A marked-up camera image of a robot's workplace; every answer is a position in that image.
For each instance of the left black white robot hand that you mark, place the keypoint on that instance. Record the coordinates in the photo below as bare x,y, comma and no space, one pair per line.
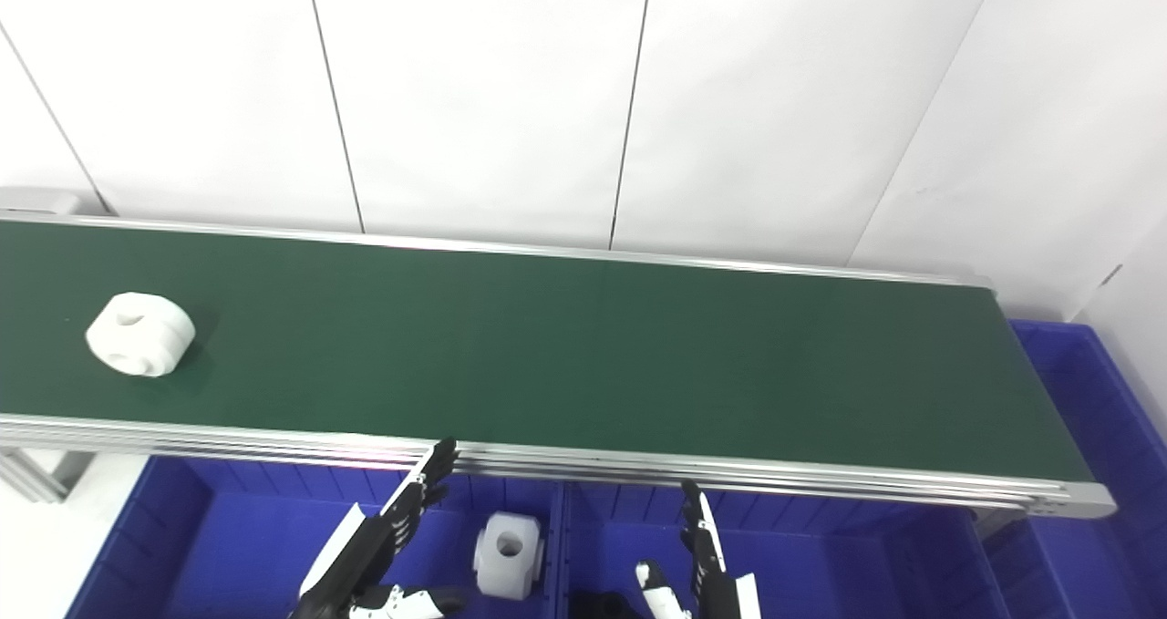
365,555

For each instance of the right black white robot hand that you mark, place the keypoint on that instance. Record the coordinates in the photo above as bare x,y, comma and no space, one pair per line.
716,596

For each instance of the white round plastic part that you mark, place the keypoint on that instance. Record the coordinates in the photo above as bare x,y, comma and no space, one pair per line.
137,336

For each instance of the blue plastic bin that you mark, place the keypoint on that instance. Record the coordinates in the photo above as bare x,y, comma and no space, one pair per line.
228,546
1085,546
821,564

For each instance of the white blocky plastic part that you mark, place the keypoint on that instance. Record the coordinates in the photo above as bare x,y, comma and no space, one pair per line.
506,560

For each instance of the green conveyor belt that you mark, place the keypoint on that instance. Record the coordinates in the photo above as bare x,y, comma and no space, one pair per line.
638,466
547,345

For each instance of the aluminium conveyor support leg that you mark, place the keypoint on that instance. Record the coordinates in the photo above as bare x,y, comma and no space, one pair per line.
46,473

